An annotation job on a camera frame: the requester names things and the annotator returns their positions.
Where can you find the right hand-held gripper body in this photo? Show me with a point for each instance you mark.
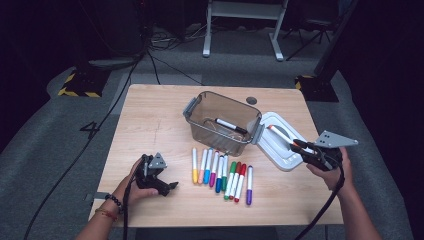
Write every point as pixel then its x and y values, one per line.
pixel 328 156

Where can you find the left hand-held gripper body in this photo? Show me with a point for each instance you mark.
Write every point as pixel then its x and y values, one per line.
pixel 151 173

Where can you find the orange marker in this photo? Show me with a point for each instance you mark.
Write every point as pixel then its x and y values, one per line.
pixel 280 133

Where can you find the yellow marker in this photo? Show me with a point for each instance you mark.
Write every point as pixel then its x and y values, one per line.
pixel 195 166

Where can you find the pink marker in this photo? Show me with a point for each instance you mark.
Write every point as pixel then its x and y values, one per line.
pixel 202 168

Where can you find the light blue marker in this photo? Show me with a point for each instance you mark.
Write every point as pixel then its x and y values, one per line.
pixel 207 168

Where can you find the dark blue marker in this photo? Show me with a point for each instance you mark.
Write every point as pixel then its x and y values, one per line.
pixel 219 176

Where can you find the dark green marker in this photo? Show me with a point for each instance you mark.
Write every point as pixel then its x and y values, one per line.
pixel 225 173

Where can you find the dark red marker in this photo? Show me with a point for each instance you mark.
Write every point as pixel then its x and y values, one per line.
pixel 235 181

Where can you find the purple marker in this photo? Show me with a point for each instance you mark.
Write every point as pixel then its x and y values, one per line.
pixel 249 186

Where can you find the black marker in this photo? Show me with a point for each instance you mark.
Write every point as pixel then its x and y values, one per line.
pixel 230 125

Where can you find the clear grey storage box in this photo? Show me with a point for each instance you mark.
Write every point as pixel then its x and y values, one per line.
pixel 213 110

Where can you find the person's right hand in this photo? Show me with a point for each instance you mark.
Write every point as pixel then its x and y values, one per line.
pixel 336 180

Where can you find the person's left hand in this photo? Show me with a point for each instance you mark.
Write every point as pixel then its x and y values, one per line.
pixel 131 193

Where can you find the white box lid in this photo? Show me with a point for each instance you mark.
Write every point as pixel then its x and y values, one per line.
pixel 280 153

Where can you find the black yellow striped stand base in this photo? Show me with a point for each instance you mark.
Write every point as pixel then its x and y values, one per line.
pixel 316 90
pixel 83 86

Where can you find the grey tape strip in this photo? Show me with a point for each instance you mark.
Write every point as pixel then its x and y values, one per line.
pixel 96 196

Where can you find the grey table grommet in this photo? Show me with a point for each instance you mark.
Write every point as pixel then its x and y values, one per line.
pixel 251 100

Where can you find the black tripod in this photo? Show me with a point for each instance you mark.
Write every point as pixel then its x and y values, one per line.
pixel 310 36

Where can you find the dark stand pole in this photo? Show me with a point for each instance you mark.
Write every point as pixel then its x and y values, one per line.
pixel 333 40

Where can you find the grey floor plate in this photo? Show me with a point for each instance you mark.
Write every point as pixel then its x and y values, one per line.
pixel 113 62

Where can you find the white desk frame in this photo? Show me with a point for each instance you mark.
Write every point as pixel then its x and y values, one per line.
pixel 245 10

